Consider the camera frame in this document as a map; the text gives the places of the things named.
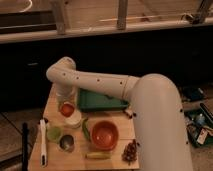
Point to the red apple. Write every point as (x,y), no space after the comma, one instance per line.
(67,109)

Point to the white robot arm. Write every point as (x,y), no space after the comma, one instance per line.
(155,100)

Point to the white paper cup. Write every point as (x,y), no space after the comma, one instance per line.
(74,121)

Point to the small metal cup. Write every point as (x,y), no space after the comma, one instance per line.
(66,143)

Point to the green cup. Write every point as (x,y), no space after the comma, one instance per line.
(54,134)

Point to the green plastic tray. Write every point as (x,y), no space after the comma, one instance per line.
(89,101)

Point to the green cucumber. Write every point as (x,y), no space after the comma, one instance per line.
(85,129)

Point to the wooden board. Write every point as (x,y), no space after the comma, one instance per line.
(58,160)

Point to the orange bowl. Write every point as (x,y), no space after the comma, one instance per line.
(104,135)

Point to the purple grape bunch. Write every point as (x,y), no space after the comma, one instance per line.
(129,154)

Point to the black pole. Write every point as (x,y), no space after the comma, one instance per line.
(24,147)

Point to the green tool box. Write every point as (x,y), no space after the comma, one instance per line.
(199,127)

